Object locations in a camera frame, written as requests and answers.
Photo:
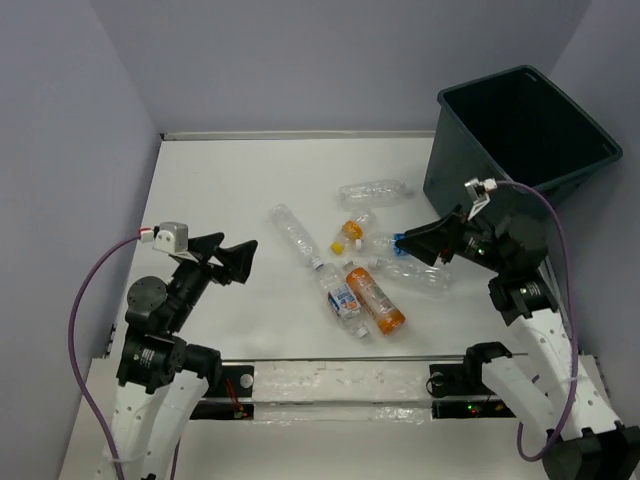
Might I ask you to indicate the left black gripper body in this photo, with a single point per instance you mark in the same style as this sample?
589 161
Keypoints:
191 278

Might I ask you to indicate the orange juice bottle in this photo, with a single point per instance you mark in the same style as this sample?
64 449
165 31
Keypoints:
376 302

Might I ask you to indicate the dark green plastic bin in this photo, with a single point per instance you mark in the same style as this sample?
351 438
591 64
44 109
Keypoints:
518 126

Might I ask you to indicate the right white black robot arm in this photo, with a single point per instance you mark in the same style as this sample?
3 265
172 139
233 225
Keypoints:
584 438

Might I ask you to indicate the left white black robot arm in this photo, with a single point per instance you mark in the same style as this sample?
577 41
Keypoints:
160 377

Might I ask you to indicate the small bottle orange band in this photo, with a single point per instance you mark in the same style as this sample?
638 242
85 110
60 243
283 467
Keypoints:
350 236

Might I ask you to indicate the clear crushed bottle near bin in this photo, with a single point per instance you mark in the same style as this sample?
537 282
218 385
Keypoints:
373 194

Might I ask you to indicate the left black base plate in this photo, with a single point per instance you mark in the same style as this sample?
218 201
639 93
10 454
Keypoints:
231 399

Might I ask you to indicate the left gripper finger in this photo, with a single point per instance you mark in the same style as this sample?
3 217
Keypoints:
236 262
203 247

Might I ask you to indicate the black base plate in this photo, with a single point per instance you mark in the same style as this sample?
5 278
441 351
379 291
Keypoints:
455 397
231 399

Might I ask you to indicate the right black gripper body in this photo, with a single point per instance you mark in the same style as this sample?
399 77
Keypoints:
476 246

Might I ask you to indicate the clear bottle blue label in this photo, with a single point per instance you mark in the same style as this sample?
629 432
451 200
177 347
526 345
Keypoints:
380 244

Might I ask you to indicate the clear bottle white blue cap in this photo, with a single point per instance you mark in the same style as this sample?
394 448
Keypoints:
417 277

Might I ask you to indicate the long clear ribbed bottle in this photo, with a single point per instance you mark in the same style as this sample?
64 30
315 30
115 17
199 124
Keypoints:
296 236

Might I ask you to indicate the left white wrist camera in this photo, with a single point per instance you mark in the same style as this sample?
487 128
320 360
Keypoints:
171 238

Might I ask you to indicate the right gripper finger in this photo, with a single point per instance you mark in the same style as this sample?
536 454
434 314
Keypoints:
449 227
425 249

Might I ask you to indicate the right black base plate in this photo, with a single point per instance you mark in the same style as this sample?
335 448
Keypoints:
455 397

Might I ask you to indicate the bottle white blue orange label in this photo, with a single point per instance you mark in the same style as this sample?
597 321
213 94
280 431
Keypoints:
340 298

